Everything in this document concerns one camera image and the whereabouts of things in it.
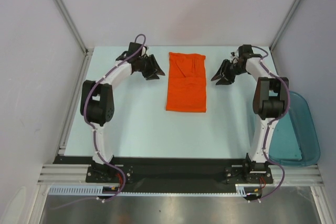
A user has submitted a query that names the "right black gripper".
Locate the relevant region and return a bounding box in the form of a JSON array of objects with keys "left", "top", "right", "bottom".
[{"left": 212, "top": 59, "right": 247, "bottom": 86}]

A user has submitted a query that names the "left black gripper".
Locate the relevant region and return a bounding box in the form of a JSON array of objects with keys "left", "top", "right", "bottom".
[{"left": 138, "top": 55, "right": 165, "bottom": 81}]

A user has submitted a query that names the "orange t-shirt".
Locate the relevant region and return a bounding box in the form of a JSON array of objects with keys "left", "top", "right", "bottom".
[{"left": 165, "top": 52, "right": 207, "bottom": 113}]

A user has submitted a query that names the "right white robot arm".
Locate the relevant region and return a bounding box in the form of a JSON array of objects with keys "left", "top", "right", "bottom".
[{"left": 211, "top": 45, "right": 290, "bottom": 184}]

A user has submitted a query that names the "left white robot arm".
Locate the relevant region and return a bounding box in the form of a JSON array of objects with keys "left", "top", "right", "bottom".
[{"left": 80, "top": 41, "right": 165, "bottom": 183}]

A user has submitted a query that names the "teal plastic bin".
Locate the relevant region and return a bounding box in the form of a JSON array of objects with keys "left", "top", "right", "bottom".
[{"left": 269, "top": 91, "right": 321, "bottom": 167}]

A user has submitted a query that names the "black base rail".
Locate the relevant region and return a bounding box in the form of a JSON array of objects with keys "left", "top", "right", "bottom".
[{"left": 54, "top": 156, "right": 274, "bottom": 193}]

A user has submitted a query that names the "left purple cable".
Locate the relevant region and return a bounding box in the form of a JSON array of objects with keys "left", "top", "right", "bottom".
[{"left": 49, "top": 34, "right": 148, "bottom": 210}]

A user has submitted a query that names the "white cable duct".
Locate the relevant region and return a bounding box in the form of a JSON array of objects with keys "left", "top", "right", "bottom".
[{"left": 48, "top": 184, "right": 266, "bottom": 197}]

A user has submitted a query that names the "left aluminium frame post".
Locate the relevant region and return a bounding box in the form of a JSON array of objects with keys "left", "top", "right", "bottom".
[{"left": 53, "top": 0, "right": 88, "bottom": 55}]

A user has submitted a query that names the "aluminium frame post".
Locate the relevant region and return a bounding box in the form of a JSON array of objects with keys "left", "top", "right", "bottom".
[
  {"left": 53, "top": 0, "right": 88, "bottom": 55},
  {"left": 269, "top": 0, "right": 302, "bottom": 52}
]

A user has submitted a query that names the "right aluminium frame post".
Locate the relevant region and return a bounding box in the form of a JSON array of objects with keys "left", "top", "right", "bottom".
[{"left": 269, "top": 0, "right": 302, "bottom": 52}]

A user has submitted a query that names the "aluminium front rail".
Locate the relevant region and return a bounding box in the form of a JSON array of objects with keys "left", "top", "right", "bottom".
[{"left": 37, "top": 164, "right": 89, "bottom": 185}]

